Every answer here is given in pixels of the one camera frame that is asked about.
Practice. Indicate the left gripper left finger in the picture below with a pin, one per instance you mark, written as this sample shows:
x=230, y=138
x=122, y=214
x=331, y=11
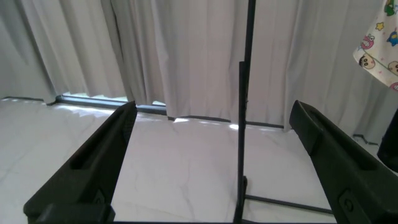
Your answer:
x=84, y=180

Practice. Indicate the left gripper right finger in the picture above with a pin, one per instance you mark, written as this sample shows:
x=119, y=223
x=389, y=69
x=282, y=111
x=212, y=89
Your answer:
x=354, y=180

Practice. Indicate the cream printed garment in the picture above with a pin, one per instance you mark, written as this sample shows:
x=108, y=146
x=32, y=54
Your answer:
x=382, y=53

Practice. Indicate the black clothes rack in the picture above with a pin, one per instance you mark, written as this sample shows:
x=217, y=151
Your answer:
x=245, y=77

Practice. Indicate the window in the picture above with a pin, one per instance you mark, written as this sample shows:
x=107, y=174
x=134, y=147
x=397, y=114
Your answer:
x=102, y=102

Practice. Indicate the white curtain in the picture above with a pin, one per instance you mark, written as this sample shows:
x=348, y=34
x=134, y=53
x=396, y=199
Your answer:
x=202, y=56
x=46, y=46

